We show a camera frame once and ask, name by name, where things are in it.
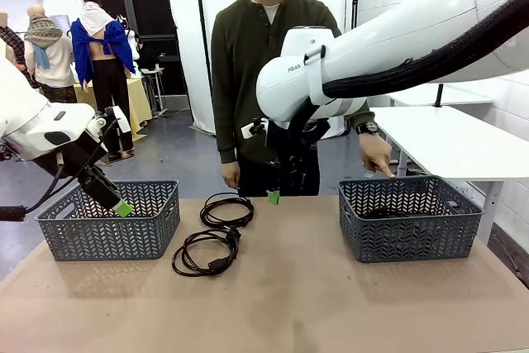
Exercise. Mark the mannequin with patterned scarf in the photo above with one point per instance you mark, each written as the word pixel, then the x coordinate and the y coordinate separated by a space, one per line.
pixel 45 30

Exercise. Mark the table with yellow cloth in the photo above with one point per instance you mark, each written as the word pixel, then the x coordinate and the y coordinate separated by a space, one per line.
pixel 138 101

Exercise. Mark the white photo backdrop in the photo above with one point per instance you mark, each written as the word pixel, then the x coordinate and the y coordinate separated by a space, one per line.
pixel 182 39

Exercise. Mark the large white table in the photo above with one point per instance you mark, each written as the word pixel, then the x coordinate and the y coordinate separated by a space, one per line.
pixel 454 142

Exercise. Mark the mannequin with blue shirt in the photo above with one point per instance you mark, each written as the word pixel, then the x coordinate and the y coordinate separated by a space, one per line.
pixel 103 80

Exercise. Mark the black wristwatch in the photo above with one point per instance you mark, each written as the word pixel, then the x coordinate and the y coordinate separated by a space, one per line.
pixel 368 127

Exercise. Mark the small metal folding table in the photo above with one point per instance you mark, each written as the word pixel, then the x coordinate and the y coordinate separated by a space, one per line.
pixel 157 80

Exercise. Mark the person's right forearm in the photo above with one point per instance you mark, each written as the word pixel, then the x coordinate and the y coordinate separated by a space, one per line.
pixel 228 134

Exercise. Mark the person's left forearm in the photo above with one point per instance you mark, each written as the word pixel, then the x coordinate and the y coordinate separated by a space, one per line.
pixel 357 115

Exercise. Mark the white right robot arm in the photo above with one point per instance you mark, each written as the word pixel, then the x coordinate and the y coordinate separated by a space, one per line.
pixel 372 51

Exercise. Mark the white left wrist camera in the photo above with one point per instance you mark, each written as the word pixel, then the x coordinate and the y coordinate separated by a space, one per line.
pixel 120 121

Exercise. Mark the small white table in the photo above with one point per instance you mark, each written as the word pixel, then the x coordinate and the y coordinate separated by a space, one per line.
pixel 463 96

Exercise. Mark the person's right hand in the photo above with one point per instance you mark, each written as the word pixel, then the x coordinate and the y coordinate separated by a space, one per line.
pixel 230 175

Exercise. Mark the person in dark green sweater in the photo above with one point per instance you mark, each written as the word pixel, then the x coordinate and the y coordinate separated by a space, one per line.
pixel 244 80

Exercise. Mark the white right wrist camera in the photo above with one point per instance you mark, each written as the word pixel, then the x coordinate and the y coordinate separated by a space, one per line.
pixel 248 130

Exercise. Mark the bystander in patterned top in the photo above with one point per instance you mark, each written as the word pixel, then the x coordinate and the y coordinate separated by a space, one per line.
pixel 12 43

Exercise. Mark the black camera pole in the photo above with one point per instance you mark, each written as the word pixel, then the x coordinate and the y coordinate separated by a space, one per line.
pixel 439 96

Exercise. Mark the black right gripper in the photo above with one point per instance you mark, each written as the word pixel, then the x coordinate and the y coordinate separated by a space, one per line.
pixel 277 142

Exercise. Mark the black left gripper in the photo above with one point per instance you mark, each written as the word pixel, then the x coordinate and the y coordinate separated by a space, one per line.
pixel 95 179

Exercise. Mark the bystander in dark clothes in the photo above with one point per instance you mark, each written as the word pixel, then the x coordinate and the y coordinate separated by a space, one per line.
pixel 142 57

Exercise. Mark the person's left hand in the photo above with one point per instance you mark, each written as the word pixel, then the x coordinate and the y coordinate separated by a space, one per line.
pixel 374 154

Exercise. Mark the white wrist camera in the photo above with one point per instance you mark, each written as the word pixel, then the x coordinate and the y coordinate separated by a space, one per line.
pixel 248 130
pixel 120 121

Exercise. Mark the grey plastic lattice basket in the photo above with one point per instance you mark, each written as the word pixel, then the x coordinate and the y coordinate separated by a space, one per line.
pixel 107 241
pixel 413 241

